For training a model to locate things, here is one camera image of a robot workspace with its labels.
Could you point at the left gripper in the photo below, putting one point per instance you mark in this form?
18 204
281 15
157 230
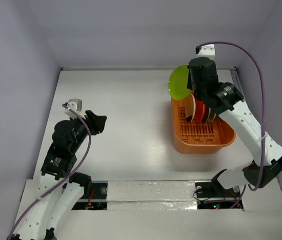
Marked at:
99 121

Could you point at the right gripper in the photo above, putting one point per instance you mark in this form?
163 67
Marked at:
204 95

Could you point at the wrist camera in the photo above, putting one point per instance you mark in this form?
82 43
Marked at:
206 51
73 107

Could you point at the orange plate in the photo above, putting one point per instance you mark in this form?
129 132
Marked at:
199 111

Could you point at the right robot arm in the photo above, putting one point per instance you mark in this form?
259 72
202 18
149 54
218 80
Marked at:
229 105

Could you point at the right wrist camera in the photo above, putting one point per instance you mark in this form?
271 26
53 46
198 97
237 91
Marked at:
206 51

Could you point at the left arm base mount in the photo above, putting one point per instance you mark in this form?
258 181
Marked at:
96 199

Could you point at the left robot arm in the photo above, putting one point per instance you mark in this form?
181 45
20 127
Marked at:
60 184

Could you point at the aluminium rail right side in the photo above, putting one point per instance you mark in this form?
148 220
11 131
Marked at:
249 130

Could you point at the brown rimmed plate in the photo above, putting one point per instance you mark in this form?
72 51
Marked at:
211 117

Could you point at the orange dish rack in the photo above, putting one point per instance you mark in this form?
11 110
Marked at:
198 138

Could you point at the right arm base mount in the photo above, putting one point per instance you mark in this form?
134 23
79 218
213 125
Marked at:
210 196

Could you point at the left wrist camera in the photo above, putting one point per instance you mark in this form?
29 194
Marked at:
73 107

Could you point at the cream plate with ink drawing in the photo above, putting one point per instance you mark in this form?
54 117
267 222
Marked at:
190 108

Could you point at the green plate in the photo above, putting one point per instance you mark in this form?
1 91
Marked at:
178 81

